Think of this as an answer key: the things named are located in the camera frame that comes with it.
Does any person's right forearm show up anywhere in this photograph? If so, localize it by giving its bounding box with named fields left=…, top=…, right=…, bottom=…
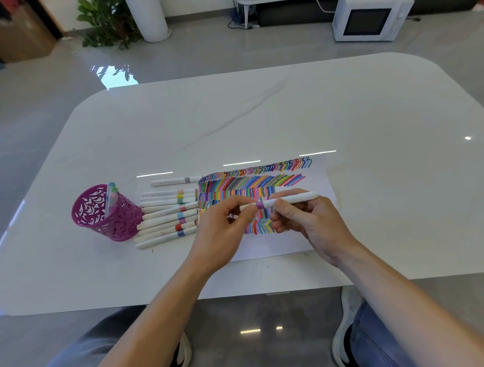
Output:
left=333, top=241, right=484, bottom=367

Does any brown cardboard box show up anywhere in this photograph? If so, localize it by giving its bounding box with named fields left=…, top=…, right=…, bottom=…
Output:
left=0, top=3, right=58, bottom=64

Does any purple-banded white marker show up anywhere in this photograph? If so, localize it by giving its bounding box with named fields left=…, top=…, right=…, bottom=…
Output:
left=240, top=191, right=319, bottom=211

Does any black low cabinet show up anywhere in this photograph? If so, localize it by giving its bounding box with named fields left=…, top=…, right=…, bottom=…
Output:
left=257, top=0, right=338, bottom=27

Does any person's left forearm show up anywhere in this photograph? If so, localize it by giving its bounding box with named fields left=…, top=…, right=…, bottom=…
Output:
left=97, top=260, right=232, bottom=367

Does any magenta perforated pen holder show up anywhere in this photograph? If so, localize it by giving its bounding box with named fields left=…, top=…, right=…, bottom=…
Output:
left=71, top=184, right=144, bottom=242

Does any person's shoe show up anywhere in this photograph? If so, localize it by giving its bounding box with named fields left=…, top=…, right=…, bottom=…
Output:
left=331, top=287, right=366, bottom=367
left=171, top=332, right=193, bottom=367

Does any person's right leg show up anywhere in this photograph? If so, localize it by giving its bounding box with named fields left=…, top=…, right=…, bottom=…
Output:
left=350, top=299, right=418, bottom=367

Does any person's left shoe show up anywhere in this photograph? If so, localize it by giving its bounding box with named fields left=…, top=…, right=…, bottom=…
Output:
left=171, top=332, right=193, bottom=367

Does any row of white markers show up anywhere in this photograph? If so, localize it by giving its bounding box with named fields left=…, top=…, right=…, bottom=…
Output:
left=135, top=176, right=202, bottom=250

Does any person's leg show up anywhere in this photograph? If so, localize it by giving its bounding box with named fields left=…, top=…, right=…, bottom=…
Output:
left=350, top=299, right=418, bottom=367
left=47, top=304, right=149, bottom=367

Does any person's left leg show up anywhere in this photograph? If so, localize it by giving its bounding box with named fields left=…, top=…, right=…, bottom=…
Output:
left=47, top=304, right=149, bottom=367

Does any white cylindrical column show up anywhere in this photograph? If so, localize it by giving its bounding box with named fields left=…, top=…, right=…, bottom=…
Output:
left=125, top=0, right=172, bottom=43

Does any white microwave oven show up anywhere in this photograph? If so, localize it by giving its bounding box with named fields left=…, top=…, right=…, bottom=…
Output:
left=332, top=0, right=415, bottom=42

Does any green potted plant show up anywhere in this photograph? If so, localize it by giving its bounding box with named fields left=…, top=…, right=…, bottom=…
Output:
left=77, top=0, right=143, bottom=51

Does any black cable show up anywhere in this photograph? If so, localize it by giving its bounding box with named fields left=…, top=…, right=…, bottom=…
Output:
left=227, top=2, right=246, bottom=29

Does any light blue capped marker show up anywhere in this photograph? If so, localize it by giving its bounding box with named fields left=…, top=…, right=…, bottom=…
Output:
left=106, top=182, right=116, bottom=218

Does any white plastic stool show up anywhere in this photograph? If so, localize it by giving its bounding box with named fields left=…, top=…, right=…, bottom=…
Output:
left=234, top=0, right=277, bottom=29

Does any person's right shoe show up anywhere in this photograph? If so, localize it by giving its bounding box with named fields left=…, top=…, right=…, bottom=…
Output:
left=331, top=287, right=366, bottom=367

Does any person's right hand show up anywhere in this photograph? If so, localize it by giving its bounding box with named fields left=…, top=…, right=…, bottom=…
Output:
left=264, top=188, right=360, bottom=268

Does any paper sheet with coloured strokes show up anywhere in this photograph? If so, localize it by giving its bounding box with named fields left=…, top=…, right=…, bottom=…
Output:
left=196, top=156, right=339, bottom=262

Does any person's left hand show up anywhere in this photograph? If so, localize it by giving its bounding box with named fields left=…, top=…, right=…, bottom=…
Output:
left=188, top=195, right=262, bottom=273

